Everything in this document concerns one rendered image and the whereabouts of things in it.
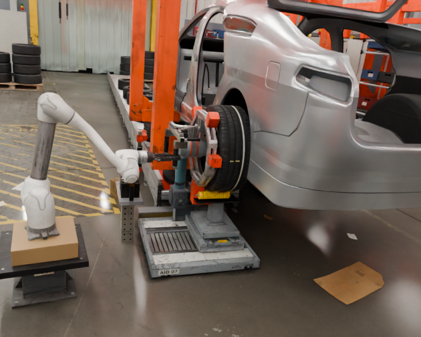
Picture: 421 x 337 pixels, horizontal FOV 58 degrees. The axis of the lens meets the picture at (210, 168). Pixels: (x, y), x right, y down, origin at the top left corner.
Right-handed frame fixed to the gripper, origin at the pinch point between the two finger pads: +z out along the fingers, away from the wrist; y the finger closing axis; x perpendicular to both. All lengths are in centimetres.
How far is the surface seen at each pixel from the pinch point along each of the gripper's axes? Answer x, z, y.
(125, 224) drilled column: -67, -30, -30
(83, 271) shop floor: -83, -62, 6
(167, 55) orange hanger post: 65, 2, -60
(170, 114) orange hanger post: 19, 7, -60
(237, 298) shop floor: -83, 37, 53
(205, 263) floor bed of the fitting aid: -75, 23, 22
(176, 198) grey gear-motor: -49, 12, -39
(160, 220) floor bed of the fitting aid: -75, 2, -51
